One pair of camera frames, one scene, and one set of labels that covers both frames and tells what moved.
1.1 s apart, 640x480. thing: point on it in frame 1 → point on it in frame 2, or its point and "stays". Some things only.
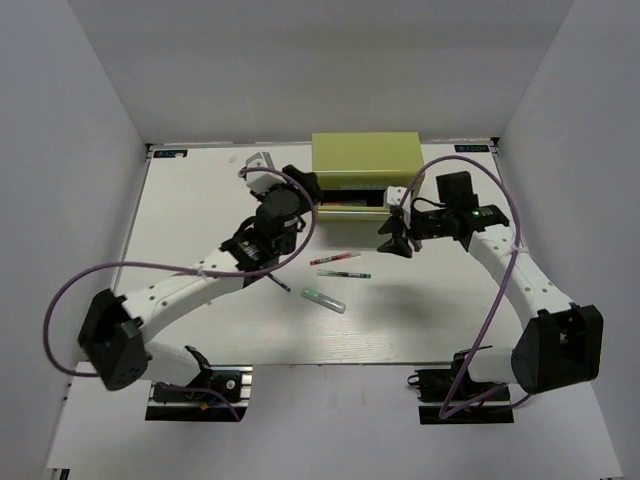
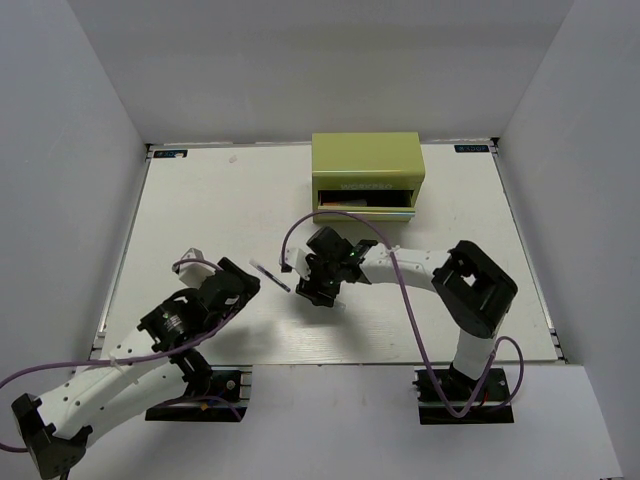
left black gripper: x=309 y=180 → x=253 y=285
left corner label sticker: x=169 y=153 stays
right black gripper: x=396 y=245 → x=311 y=288
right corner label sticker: x=471 y=148 stays
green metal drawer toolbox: x=355 y=170 stays
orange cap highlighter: x=355 y=202 stays
